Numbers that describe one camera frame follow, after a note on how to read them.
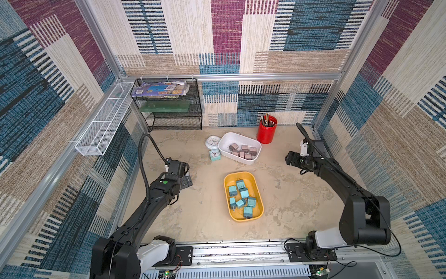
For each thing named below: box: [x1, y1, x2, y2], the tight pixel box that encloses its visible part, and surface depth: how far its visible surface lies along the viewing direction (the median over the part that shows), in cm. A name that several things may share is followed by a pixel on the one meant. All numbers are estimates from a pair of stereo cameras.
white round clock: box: [204, 135, 222, 150], surface depth 113 cm
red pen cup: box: [257, 114, 279, 145], surface depth 109 cm
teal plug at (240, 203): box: [235, 198, 245, 209], surface depth 85 cm
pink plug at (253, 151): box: [249, 147, 257, 156], surface depth 108 cm
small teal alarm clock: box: [209, 148, 222, 162], surface depth 107 cm
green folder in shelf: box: [139, 100, 191, 113], surface depth 97 cm
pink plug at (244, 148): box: [241, 144, 249, 153], surface depth 110 cm
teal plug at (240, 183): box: [235, 179, 246, 190], surface depth 93 cm
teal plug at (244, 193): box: [239, 187, 250, 200], surface depth 91 cm
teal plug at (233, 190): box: [228, 185, 238, 198], surface depth 91 cm
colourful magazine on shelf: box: [131, 80, 191, 99], surface depth 82 cm
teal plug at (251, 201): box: [247, 196, 257, 208], surface depth 87 cm
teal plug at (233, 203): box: [229, 197, 237, 213], surface depth 86 cm
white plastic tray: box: [217, 131, 262, 166], surface depth 111 cm
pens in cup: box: [259, 112, 275, 128], surface depth 106 cm
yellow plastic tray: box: [223, 170, 265, 223], surface depth 91 cm
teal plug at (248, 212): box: [243, 206, 253, 220], surface depth 85 cm
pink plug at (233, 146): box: [229, 142, 239, 151], surface depth 110 cm
